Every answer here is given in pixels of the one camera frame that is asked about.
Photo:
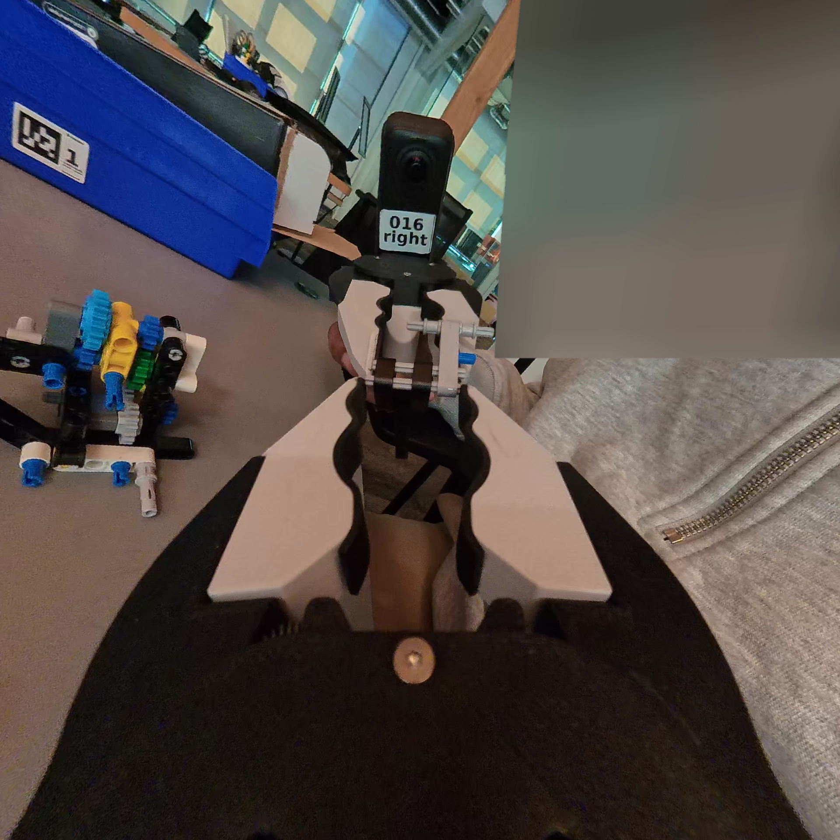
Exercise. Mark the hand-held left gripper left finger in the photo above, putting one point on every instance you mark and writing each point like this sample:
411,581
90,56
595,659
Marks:
282,525

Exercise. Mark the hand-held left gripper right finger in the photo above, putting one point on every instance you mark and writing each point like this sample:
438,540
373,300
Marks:
538,525

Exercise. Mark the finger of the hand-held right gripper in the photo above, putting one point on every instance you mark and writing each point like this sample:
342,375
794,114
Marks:
358,321
459,307

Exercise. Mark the small lego beam subassembly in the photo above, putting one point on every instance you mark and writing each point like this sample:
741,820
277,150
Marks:
449,358

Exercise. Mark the person's right forearm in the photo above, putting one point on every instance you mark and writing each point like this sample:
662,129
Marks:
505,387

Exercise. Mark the lego gear assembly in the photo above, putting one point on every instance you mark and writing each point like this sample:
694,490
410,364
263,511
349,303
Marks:
121,341

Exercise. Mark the person's right hand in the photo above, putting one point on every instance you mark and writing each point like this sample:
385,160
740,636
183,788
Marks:
336,351

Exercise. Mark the white cardboard box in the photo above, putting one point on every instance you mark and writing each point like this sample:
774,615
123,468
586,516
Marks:
302,177

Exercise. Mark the black chair base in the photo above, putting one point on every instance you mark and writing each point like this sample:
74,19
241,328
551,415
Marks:
420,482

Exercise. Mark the beige pants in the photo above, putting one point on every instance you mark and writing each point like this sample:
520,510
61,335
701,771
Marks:
400,571

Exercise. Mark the wooden beam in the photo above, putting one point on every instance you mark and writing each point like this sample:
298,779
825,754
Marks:
485,72

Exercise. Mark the grey zip hoodie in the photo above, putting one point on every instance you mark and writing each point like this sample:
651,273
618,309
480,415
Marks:
722,590

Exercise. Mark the blue plastic bin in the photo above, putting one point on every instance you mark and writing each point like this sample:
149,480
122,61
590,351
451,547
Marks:
151,170

